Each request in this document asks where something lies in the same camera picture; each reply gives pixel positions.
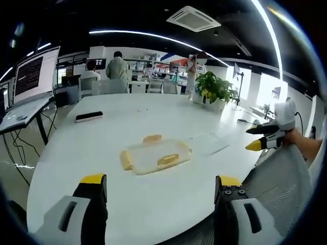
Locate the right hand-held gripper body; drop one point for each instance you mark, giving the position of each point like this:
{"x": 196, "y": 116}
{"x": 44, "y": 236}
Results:
{"x": 286, "y": 114}

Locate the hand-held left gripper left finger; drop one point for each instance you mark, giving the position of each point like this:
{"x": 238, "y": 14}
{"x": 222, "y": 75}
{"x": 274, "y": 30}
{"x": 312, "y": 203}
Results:
{"x": 64, "y": 219}

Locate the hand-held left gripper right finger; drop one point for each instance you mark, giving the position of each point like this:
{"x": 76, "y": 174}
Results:
{"x": 237, "y": 219}

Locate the clear lid with yellow clips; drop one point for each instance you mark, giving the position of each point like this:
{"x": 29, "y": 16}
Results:
{"x": 155, "y": 155}

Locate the grey mesh office chair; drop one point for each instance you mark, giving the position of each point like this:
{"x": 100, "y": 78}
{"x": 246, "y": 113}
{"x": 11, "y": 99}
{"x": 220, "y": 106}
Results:
{"x": 278, "y": 183}

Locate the clear plastic container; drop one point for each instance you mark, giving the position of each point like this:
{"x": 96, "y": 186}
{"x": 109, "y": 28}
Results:
{"x": 212, "y": 144}

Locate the green potted plant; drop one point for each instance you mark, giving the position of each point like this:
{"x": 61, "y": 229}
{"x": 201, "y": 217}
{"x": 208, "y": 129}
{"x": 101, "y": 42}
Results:
{"x": 213, "y": 90}

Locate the white office chair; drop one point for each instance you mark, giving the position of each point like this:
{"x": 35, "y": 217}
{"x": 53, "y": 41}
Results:
{"x": 112, "y": 87}
{"x": 87, "y": 86}
{"x": 171, "y": 88}
{"x": 155, "y": 85}

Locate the black and white eraser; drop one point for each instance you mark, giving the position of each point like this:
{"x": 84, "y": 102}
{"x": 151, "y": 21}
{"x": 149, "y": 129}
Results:
{"x": 89, "y": 117}

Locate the white side desk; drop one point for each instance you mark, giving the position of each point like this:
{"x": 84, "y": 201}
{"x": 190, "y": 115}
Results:
{"x": 20, "y": 113}

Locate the black computer case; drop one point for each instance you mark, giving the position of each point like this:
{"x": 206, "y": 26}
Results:
{"x": 65, "y": 99}

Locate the ceiling air conditioner unit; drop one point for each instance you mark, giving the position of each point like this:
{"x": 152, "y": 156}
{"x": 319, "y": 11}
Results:
{"x": 193, "y": 18}

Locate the small dark monitor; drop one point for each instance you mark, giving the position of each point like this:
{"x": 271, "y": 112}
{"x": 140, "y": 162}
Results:
{"x": 98, "y": 63}

